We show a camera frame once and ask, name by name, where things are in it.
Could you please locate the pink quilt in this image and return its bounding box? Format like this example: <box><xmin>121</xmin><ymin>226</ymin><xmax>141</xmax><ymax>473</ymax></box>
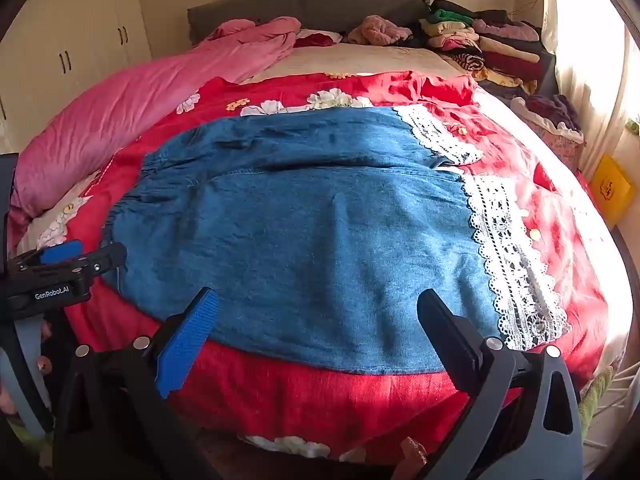
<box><xmin>10</xmin><ymin>16</ymin><xmax>302</xmax><ymax>226</ymax></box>

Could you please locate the pile of folded clothes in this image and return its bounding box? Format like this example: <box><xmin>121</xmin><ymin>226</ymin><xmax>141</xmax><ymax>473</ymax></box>
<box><xmin>417</xmin><ymin>0</ymin><xmax>557</xmax><ymax>97</ymax></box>

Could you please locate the blue denim pants lace trim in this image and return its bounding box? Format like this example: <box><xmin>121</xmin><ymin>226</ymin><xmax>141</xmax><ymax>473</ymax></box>
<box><xmin>102</xmin><ymin>106</ymin><xmax>573</xmax><ymax>376</ymax></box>

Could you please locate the white wire rack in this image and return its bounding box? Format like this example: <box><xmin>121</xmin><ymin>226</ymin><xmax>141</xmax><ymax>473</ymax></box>
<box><xmin>582</xmin><ymin>362</ymin><xmax>640</xmax><ymax>463</ymax></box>

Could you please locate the green cloth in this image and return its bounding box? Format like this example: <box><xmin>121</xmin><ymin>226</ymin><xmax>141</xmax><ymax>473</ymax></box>
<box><xmin>577</xmin><ymin>366</ymin><xmax>615</xmax><ymax>437</ymax></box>

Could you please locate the purple cloth heap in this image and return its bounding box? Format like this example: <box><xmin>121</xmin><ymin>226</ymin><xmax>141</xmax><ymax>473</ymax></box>
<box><xmin>510</xmin><ymin>92</ymin><xmax>587</xmax><ymax>171</ymax></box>

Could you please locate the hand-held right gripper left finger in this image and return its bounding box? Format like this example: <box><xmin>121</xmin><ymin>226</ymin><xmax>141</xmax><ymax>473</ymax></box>
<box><xmin>52</xmin><ymin>287</ymin><xmax>222</xmax><ymax>480</ymax></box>

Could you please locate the cream curtain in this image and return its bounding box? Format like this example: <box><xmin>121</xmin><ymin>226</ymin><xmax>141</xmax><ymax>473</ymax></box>
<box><xmin>541</xmin><ymin>0</ymin><xmax>640</xmax><ymax>163</ymax></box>

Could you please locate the grey headboard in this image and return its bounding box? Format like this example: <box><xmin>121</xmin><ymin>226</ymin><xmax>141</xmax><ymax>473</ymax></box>
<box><xmin>187</xmin><ymin>0</ymin><xmax>432</xmax><ymax>50</ymax></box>

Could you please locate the pink fluffy garment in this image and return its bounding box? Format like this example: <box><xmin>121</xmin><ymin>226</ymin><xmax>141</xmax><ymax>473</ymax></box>
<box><xmin>346</xmin><ymin>15</ymin><xmax>414</xmax><ymax>47</ymax></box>

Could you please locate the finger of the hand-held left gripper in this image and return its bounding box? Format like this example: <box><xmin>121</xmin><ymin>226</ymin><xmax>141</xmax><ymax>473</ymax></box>
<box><xmin>5</xmin><ymin>239</ymin><xmax>85</xmax><ymax>273</ymax></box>
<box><xmin>74</xmin><ymin>241</ymin><xmax>127</xmax><ymax>277</ymax></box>

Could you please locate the yellow box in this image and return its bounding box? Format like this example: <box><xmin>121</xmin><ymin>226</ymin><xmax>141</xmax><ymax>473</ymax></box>
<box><xmin>589</xmin><ymin>154</ymin><xmax>639</xmax><ymax>227</ymax></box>

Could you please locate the red floral blanket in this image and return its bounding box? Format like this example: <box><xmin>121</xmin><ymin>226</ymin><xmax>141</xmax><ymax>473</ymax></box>
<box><xmin>30</xmin><ymin>70</ymin><xmax>626</xmax><ymax>463</ymax></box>

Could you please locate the person's left hand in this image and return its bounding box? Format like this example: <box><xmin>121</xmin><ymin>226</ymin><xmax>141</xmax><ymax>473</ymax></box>
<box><xmin>36</xmin><ymin>321</ymin><xmax>54</xmax><ymax>377</ymax></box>

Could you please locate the cream wardrobe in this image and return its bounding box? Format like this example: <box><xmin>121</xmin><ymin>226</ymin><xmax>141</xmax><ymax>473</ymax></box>
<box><xmin>0</xmin><ymin>0</ymin><xmax>153</xmax><ymax>153</ymax></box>

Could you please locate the dark red cloth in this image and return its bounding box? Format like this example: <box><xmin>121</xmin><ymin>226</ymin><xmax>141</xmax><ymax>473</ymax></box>
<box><xmin>294</xmin><ymin>30</ymin><xmax>344</xmax><ymax>49</ymax></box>

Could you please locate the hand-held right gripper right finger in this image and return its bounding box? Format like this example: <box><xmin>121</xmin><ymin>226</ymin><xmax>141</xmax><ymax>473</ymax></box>
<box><xmin>417</xmin><ymin>287</ymin><xmax>586</xmax><ymax>480</ymax></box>

